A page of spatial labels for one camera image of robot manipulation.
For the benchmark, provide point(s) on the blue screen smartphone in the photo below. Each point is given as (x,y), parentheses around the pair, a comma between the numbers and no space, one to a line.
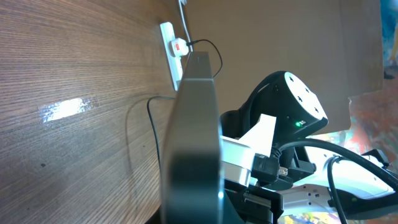
(192,174)

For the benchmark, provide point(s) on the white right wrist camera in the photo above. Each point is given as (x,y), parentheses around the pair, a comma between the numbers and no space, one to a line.
(250,156)

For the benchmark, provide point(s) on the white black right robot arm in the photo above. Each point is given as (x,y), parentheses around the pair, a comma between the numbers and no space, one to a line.
(313,175)

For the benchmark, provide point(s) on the white power strip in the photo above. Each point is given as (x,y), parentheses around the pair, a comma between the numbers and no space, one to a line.
(175,65)

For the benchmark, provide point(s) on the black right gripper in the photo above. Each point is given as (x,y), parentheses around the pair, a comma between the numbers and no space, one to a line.
(251,204)

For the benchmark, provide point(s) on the white USB charger plug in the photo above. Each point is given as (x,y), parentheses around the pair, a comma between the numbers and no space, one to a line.
(178,47)

